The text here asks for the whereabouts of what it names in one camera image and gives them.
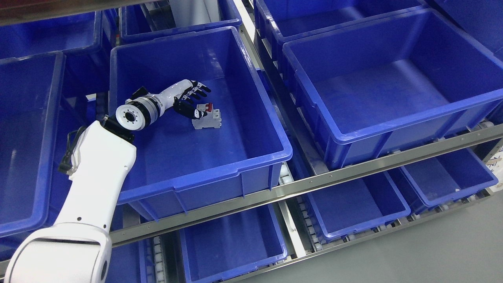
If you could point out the lower centre blue bin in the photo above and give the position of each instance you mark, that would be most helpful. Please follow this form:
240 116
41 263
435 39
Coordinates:
232 246

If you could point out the grey red circuit breaker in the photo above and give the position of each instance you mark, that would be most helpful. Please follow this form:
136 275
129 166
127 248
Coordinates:
211 120

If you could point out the left blue storage bin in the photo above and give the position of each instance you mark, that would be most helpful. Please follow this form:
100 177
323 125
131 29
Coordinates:
30 96

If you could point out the metal shelf rack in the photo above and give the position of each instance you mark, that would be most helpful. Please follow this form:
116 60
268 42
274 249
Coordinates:
298 181

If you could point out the right blue storage bin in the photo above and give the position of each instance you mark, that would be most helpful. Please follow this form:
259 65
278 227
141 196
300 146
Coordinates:
392 84

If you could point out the upper right blue bin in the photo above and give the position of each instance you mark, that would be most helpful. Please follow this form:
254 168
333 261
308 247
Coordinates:
281 21

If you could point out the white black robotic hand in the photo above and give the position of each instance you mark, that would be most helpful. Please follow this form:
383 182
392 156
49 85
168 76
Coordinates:
182 97

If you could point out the centre blue storage bin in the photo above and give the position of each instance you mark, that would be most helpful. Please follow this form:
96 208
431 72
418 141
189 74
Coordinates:
236 149

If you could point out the far right lower bin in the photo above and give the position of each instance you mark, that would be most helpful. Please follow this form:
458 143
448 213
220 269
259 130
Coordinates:
448 177

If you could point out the blue storage bin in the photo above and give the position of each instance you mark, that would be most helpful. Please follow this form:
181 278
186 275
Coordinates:
392 84
236 149
30 96

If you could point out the lower right blue bin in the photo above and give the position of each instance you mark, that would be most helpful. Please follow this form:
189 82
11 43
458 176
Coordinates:
355 206

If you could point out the upper left blue bin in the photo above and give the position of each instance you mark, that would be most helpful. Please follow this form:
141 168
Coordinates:
75 32

